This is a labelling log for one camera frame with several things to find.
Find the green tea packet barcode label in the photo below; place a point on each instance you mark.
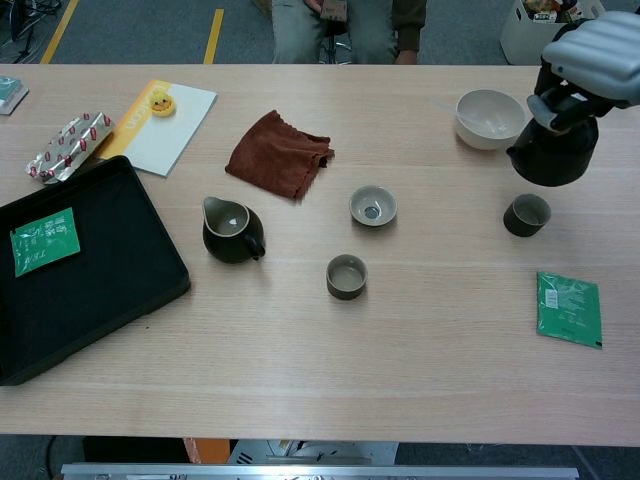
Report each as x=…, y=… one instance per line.
x=570, y=310

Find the seated person in grey trousers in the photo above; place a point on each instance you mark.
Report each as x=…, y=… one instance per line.
x=295, y=30

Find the silver red snack packet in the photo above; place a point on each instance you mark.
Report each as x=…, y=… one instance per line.
x=70, y=145

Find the orange panel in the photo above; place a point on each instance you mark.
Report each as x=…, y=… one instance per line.
x=205, y=450

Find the white robot base chassis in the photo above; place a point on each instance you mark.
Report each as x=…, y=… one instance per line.
x=310, y=450

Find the black cast iron teapot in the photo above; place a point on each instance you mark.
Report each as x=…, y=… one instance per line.
x=555, y=160

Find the dark straight-sided teacup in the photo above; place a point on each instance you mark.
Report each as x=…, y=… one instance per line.
x=346, y=290
x=517, y=227

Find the shallow grey tea bowl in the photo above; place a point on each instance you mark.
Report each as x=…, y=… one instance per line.
x=372, y=205

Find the brown folded cloth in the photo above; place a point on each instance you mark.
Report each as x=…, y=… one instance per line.
x=280, y=150

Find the brown handheld device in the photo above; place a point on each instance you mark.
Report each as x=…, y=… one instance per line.
x=334, y=9

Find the white storage bin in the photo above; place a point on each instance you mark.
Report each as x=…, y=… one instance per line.
x=525, y=40

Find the white ceramic bowl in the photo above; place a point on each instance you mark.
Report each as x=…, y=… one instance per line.
x=487, y=137

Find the yellow duck toy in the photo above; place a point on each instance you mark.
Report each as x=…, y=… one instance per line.
x=163, y=104

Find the black rectangular tray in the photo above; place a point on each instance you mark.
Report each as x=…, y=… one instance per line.
x=115, y=280

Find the black ceramic pouring pitcher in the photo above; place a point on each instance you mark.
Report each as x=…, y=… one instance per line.
x=225, y=247

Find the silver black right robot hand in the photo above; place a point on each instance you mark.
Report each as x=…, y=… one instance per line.
x=600, y=55

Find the chrome stool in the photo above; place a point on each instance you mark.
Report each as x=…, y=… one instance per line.
x=340, y=50

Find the yellow and white booklet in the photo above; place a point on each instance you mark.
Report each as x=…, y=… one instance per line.
x=165, y=135

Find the green tea packet white characters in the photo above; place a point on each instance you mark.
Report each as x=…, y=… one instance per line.
x=45, y=242

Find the green and white small box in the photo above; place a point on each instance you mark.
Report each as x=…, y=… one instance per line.
x=10, y=95

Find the assorted snack packets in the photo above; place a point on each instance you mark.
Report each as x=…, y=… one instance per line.
x=542, y=15

